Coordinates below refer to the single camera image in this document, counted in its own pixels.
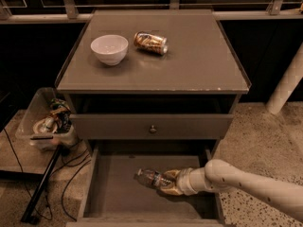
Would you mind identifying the clear plastic storage bin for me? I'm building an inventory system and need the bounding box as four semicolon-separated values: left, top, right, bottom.
16;88;79;150

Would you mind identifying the clutter of items in bin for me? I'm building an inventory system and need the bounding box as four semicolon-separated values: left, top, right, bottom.
32;98;72;133

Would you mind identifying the clear plastic water bottle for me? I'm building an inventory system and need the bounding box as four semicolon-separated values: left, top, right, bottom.
134;168;174;189

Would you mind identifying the grey wooden nightstand cabinet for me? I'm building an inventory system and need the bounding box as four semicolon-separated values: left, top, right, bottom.
56;9;250;153

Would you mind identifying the round brass drawer knob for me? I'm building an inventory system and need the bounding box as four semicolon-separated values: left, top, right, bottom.
149;125;157;134

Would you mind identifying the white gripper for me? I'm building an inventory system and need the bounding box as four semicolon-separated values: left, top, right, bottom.
159;167;200;196

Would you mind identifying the grey upper drawer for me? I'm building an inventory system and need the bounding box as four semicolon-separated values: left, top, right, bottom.
70;113;233;140

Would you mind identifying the metal window railing frame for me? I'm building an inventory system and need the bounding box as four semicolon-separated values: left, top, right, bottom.
0;0;303;24

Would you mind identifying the black floor cable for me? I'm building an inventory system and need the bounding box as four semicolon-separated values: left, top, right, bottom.
3;128;93;222

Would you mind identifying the white ceramic bowl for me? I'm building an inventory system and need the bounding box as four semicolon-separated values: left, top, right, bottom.
91;35;129;66

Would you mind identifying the gold soda can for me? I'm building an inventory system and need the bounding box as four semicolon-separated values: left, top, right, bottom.
134;31;169;56

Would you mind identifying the black metal stand leg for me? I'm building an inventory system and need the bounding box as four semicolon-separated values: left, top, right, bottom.
21;145;62;223

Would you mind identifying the open grey lower drawer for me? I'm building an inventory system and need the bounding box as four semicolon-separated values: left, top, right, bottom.
66;149;227;227

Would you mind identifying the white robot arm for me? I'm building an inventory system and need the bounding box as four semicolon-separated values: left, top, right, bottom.
160;159;303;222

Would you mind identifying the white cylindrical post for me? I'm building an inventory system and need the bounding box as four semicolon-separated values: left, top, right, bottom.
266;43;303;114

